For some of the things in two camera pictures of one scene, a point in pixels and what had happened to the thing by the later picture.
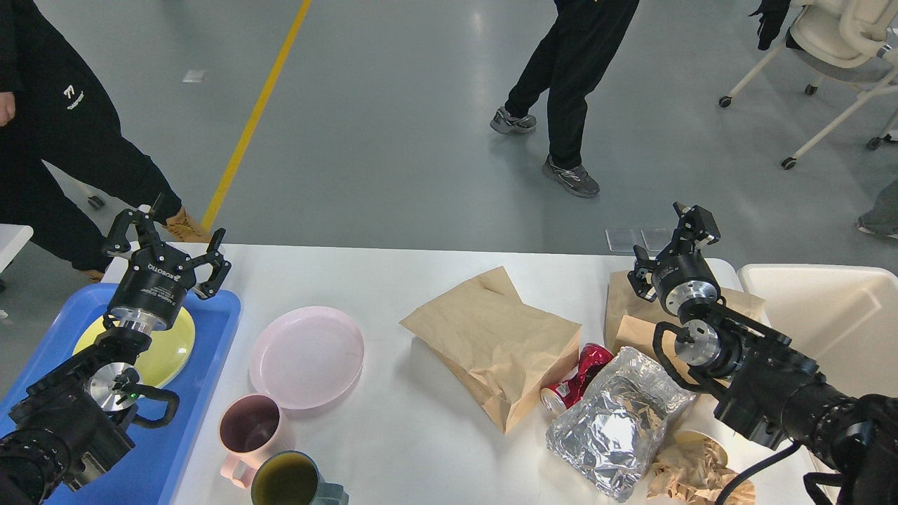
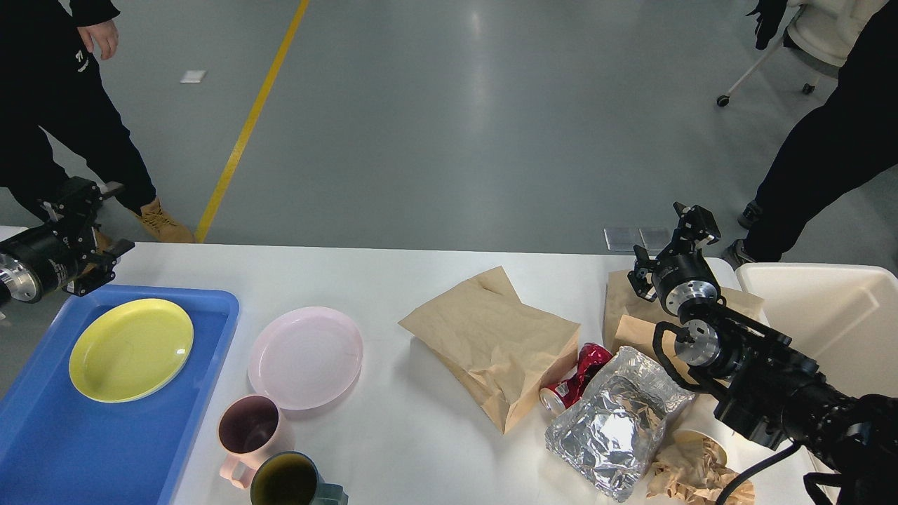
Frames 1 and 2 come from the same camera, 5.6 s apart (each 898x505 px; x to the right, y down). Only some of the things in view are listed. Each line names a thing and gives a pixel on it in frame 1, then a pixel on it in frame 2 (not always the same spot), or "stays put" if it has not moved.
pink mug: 252,428 stays put
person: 568,62 to 853,135
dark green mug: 290,477 stays put
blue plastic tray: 153,471 stays put
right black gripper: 680,278 stays put
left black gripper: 151,290 to 42,259
